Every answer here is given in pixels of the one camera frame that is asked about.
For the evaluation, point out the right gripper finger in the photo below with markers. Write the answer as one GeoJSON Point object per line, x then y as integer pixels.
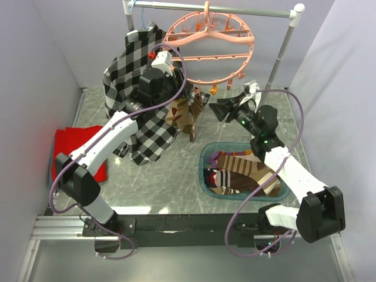
{"type": "Point", "coordinates": [221, 111]}
{"type": "Point", "coordinates": [231, 101]}

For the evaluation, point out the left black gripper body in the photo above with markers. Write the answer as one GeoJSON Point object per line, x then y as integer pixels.
{"type": "Point", "coordinates": [173, 87]}

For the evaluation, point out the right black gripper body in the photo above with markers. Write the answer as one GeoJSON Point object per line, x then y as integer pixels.
{"type": "Point", "coordinates": [244, 116]}

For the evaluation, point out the beige striped sock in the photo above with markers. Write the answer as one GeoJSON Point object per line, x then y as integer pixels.
{"type": "Point", "coordinates": [195, 110]}
{"type": "Point", "coordinates": [179, 115]}

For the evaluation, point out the pink round clip hanger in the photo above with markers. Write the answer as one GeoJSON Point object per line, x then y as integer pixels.
{"type": "Point", "coordinates": [221, 40]}

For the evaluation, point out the brown striped sock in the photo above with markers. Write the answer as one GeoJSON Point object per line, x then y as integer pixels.
{"type": "Point", "coordinates": [238, 173]}

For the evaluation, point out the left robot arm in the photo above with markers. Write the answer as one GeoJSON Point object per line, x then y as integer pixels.
{"type": "Point", "coordinates": [105, 149]}

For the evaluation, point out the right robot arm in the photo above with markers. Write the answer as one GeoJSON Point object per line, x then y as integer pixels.
{"type": "Point", "coordinates": [321, 211]}

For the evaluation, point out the black white checkered shirt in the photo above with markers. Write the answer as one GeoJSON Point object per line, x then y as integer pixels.
{"type": "Point", "coordinates": [122, 76]}

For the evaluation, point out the metal clothes rack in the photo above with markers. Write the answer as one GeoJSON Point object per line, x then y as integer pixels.
{"type": "Point", "coordinates": [294, 15]}

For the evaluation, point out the teal plastic basket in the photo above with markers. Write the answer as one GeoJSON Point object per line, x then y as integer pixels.
{"type": "Point", "coordinates": [207, 153]}

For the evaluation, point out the black base beam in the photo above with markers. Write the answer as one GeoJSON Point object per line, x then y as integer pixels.
{"type": "Point", "coordinates": [189, 230]}

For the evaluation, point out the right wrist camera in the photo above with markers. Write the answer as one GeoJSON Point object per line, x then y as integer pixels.
{"type": "Point", "coordinates": [251, 90]}

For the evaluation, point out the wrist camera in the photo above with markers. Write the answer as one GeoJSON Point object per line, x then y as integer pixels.
{"type": "Point", "coordinates": [163, 62]}
{"type": "Point", "coordinates": [251, 90]}

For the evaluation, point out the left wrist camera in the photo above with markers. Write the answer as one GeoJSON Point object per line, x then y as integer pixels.
{"type": "Point", "coordinates": [163, 62]}

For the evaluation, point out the blue wire hanger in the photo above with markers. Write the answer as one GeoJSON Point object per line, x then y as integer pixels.
{"type": "Point", "coordinates": [141, 16]}

